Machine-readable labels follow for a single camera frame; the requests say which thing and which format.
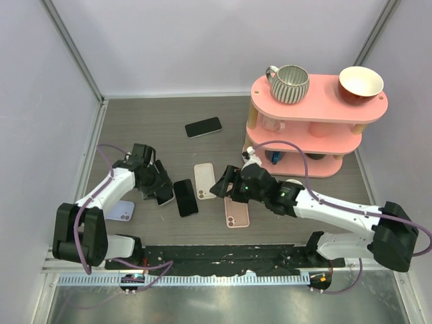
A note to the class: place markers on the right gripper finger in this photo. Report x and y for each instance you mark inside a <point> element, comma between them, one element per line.
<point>231,172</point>
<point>220,188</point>

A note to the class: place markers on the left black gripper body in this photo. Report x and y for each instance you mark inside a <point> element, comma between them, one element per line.
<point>155,177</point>

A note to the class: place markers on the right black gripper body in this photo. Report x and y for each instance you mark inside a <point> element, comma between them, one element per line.
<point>243,194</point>

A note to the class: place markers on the beige phone case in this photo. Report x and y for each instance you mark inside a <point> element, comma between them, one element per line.
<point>204,180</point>

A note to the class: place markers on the phone with white edge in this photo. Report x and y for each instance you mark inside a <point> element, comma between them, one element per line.
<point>163,200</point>

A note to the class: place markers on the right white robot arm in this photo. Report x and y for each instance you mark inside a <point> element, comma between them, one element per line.
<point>384,234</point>

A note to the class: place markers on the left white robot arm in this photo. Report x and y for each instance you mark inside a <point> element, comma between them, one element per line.
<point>80,234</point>

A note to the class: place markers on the pink phone case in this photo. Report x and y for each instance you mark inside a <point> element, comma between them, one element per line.
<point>236,214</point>

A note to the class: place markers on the lilac phone case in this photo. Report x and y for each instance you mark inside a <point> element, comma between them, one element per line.
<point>122,211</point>

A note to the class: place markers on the black phone silver edge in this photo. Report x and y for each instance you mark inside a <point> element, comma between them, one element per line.
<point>203,127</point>

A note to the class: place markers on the blue cup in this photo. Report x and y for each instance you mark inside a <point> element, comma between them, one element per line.
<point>274,156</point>

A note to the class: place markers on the yellow green mug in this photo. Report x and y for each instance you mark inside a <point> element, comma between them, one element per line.
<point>294,181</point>

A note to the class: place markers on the clear pink glass cup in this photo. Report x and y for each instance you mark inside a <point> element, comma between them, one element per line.
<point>272,125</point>

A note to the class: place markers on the pink three-tier shelf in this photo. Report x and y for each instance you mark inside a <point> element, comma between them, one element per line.
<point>321,104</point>

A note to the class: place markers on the dark cup bottom shelf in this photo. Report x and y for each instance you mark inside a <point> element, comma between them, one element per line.
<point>315,157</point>

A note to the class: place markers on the black mounting plate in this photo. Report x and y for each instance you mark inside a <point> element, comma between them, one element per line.
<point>230,260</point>

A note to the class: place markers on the grey striped mug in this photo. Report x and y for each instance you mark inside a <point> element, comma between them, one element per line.
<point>289,83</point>

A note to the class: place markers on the red white bowl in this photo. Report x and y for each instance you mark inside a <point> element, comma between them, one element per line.
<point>358,85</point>

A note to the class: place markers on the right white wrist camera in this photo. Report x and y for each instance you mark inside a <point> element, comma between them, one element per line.
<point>250,158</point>

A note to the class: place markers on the white slotted cable duct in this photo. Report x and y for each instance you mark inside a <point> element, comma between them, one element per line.
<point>133,279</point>

